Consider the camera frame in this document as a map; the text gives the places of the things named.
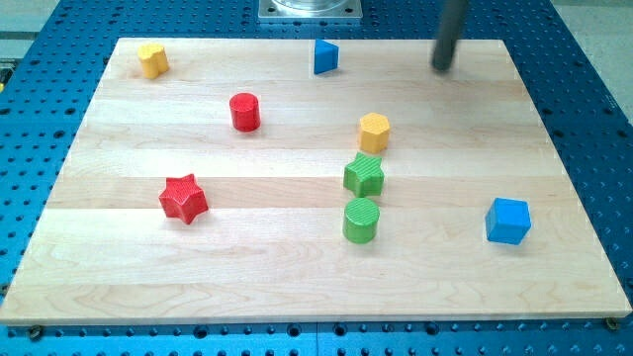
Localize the yellow hexagon block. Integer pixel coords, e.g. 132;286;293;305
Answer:
359;113;391;153

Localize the blue cube block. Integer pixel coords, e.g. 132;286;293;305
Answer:
485;198;531;245

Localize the green star block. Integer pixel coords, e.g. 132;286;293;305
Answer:
343;152;385;198

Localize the green cylinder block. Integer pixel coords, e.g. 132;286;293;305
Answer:
342;198;380;244

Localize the red cylinder block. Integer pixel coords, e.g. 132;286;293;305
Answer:
229;93;260;132

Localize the light wooden board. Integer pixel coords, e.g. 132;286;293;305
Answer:
1;38;631;325

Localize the blue triangle block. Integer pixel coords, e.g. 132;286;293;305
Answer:
314;39;339;74

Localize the red star block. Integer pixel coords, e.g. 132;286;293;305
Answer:
158;174;209;224

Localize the yellow heart block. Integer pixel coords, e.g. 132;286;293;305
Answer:
137;43;169;79

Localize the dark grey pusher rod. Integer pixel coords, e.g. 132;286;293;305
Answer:
431;0;470;72

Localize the blue perforated metal table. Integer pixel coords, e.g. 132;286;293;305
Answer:
1;1;632;355

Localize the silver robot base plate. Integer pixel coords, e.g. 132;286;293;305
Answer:
258;0;363;20

